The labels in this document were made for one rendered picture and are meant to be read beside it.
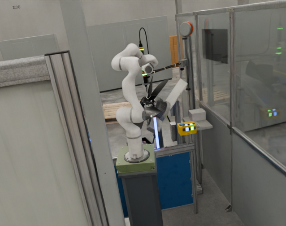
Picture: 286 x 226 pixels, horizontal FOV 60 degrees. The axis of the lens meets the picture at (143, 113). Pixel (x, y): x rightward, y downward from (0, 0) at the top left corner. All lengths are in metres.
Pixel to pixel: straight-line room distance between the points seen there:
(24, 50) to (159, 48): 4.59
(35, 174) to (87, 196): 0.17
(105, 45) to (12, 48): 3.34
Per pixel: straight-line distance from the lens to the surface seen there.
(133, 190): 2.12
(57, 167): 0.82
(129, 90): 1.85
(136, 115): 1.85
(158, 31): 8.29
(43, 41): 9.54
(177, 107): 2.83
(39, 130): 0.77
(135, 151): 2.01
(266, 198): 2.27
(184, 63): 2.95
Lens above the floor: 2.05
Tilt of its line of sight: 21 degrees down
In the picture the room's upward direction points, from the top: 8 degrees counter-clockwise
